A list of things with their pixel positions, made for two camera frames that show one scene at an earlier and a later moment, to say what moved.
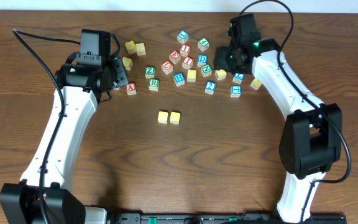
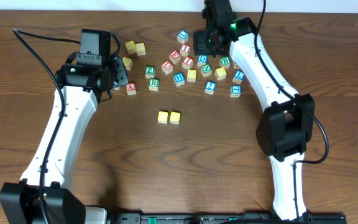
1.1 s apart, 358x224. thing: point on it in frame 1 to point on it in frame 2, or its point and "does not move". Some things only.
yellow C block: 163,117 does not move
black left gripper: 120,73 does not move
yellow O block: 174,117 does not move
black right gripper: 222,59 to 199,43
